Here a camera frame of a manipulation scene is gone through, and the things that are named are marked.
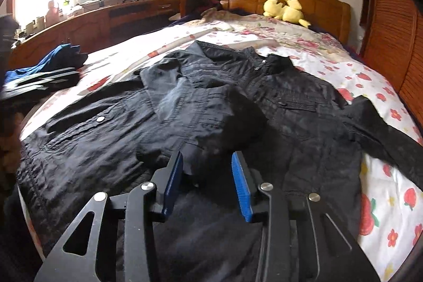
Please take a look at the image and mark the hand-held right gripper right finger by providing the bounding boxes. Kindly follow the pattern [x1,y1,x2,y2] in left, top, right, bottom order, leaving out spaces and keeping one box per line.
[231,151,381,282]

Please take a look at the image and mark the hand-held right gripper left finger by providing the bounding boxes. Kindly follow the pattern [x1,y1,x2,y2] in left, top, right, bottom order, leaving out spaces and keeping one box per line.
[35,151,184,282]

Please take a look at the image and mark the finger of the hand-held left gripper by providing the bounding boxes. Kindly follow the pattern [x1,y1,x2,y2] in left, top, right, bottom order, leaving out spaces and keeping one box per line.
[2,77,80,98]
[20,68,80,82]

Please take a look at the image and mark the black jacket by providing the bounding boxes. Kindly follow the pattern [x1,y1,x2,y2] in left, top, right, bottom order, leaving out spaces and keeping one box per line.
[16,40,423,282]

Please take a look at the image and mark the blue garment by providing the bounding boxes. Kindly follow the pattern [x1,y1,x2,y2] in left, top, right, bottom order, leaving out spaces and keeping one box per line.
[4,43,88,82]

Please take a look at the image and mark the pink bottle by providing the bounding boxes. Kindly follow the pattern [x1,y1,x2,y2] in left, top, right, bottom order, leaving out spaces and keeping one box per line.
[45,0,61,27]

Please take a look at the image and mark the long wooden desk cabinet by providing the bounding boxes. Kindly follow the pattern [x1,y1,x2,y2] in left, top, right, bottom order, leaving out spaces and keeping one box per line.
[7,0,183,71]

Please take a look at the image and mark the strawberry print bed blanket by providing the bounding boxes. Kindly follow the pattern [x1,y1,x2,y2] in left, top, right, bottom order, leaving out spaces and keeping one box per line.
[20,25,423,282]

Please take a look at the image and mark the floral quilt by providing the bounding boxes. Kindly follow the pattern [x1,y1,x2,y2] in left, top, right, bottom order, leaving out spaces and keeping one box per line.
[201,9,335,49]

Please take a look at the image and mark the yellow plush toy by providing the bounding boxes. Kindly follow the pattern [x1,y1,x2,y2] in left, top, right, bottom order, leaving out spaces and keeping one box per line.
[263,0,312,28]

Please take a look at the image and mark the wooden bed headboard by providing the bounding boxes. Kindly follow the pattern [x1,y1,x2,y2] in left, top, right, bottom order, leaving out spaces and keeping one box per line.
[221,0,352,45]

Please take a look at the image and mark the wooden slatted wardrobe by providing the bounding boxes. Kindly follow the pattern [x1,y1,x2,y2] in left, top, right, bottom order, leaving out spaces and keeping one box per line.
[358,0,423,145]

